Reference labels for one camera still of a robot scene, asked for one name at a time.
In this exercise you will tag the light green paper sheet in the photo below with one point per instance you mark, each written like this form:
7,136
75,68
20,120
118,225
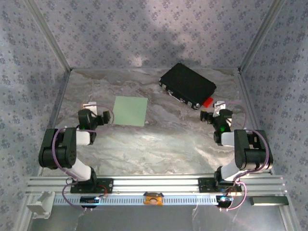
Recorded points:
130,111

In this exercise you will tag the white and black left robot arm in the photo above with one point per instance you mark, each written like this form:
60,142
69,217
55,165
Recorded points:
80,172

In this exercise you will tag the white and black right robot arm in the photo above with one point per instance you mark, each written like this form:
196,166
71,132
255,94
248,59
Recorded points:
240,144

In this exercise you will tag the red block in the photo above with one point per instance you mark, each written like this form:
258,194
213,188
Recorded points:
209,101

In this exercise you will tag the black hard case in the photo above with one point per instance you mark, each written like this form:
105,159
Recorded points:
187,84

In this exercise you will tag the small black controller board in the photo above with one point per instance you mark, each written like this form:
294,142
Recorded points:
223,200
89,200

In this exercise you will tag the orange cartoon figure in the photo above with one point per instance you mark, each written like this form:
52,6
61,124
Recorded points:
153,199

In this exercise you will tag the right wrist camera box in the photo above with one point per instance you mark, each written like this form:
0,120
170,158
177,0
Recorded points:
220,107

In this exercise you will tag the aluminium table side rail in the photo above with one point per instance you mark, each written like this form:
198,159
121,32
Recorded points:
247,95
55,120

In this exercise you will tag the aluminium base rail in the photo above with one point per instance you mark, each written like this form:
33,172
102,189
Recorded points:
156,184

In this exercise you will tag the aluminium frame post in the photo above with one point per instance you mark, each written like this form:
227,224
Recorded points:
262,32
48,32

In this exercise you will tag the white plastic bracket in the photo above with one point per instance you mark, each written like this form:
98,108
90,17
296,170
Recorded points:
39,204

